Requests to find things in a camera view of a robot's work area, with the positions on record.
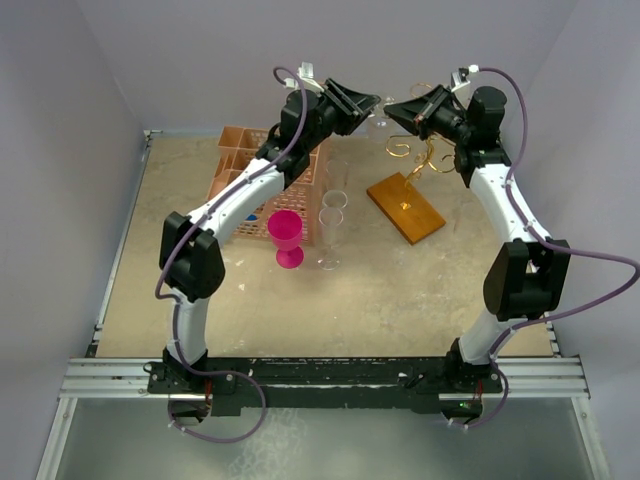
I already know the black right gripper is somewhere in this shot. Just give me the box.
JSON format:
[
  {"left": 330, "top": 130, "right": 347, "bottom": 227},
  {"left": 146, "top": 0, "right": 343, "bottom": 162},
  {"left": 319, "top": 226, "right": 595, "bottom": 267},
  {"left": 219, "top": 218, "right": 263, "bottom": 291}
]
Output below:
[{"left": 384, "top": 85, "right": 472, "bottom": 144}]

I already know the wooden rack base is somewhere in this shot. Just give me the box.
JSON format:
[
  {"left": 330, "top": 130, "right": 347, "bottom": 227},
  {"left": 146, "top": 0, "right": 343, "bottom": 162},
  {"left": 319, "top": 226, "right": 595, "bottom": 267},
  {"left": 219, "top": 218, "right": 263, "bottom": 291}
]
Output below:
[{"left": 366, "top": 172, "right": 446, "bottom": 245}]

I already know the gold wire wine glass rack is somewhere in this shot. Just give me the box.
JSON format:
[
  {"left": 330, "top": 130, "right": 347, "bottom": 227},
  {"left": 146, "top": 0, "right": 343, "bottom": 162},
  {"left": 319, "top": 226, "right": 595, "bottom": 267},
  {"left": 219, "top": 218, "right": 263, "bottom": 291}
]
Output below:
[{"left": 383, "top": 82, "right": 459, "bottom": 210}]

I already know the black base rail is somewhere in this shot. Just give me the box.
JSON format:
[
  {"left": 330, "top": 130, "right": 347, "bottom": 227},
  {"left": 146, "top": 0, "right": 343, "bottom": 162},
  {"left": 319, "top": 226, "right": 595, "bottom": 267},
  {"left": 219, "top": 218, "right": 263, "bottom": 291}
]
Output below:
[{"left": 143, "top": 354, "right": 503, "bottom": 417}]

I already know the pink wine glass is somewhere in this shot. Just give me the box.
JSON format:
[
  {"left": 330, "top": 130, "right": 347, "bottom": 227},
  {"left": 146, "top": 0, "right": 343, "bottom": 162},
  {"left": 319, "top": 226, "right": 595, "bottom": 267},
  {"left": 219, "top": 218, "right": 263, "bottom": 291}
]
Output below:
[{"left": 267, "top": 210, "right": 304, "bottom": 269}]

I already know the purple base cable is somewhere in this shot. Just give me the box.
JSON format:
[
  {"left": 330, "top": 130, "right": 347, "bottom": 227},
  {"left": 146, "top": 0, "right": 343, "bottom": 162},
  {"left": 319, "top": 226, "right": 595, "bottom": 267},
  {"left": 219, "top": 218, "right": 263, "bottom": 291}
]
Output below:
[
  {"left": 167, "top": 370, "right": 268, "bottom": 444},
  {"left": 448, "top": 362, "right": 510, "bottom": 431}
]

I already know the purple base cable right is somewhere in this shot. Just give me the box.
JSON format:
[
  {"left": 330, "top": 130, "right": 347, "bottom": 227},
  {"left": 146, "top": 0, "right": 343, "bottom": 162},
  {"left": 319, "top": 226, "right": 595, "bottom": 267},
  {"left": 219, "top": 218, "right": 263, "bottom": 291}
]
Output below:
[{"left": 448, "top": 362, "right": 510, "bottom": 431}]

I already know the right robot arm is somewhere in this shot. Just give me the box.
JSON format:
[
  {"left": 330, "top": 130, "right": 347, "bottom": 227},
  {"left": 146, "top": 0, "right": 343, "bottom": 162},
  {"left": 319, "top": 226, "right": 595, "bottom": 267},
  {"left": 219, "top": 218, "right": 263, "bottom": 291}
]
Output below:
[{"left": 384, "top": 86, "right": 570, "bottom": 391}]

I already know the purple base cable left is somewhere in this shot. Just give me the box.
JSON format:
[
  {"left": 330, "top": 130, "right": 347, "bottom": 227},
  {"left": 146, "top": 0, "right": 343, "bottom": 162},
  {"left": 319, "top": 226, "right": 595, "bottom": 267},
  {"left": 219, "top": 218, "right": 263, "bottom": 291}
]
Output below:
[{"left": 167, "top": 370, "right": 268, "bottom": 444}]

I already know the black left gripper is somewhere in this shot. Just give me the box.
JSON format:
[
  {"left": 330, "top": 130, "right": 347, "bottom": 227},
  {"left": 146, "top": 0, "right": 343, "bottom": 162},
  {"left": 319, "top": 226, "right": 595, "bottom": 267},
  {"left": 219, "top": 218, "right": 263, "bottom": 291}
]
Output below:
[{"left": 303, "top": 80, "right": 378, "bottom": 153}]

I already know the peach plastic file organizer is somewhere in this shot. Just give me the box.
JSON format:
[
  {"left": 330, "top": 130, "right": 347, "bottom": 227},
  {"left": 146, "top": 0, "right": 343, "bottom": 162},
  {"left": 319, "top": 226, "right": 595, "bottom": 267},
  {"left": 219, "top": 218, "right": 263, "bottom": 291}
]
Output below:
[{"left": 207, "top": 126, "right": 331, "bottom": 244}]

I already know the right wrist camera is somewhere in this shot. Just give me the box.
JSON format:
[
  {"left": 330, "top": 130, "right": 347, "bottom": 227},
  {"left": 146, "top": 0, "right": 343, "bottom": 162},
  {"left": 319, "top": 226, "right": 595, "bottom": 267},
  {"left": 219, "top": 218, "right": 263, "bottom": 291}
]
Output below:
[{"left": 450, "top": 64, "right": 480, "bottom": 106}]

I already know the clear flute wine glass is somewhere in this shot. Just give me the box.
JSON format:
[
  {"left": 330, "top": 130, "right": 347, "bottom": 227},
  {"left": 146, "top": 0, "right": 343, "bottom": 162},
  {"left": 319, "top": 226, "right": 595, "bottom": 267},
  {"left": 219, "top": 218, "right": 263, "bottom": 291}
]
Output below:
[{"left": 325, "top": 159, "right": 349, "bottom": 191}]

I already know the clear round wine glass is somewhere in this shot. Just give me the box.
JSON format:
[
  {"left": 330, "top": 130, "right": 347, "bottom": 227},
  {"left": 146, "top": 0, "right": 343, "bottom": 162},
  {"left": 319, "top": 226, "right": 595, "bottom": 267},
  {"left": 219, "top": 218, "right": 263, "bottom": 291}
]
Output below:
[{"left": 322, "top": 189, "right": 350, "bottom": 248}]

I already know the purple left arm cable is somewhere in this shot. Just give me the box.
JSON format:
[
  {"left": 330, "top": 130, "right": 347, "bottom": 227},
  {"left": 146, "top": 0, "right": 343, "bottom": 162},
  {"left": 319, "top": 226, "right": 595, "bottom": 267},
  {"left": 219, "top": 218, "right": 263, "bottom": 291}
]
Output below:
[{"left": 153, "top": 66, "right": 309, "bottom": 376}]

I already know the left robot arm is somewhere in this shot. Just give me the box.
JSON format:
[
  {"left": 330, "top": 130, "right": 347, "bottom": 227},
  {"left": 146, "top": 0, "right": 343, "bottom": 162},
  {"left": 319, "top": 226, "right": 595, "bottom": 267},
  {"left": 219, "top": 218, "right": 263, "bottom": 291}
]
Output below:
[{"left": 155, "top": 79, "right": 381, "bottom": 392}]

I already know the clear wine glass back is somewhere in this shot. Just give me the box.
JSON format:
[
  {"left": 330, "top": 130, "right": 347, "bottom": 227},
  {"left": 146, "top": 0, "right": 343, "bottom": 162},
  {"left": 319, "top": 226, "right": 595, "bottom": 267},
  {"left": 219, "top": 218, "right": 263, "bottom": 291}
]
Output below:
[{"left": 318, "top": 207, "right": 344, "bottom": 271}]

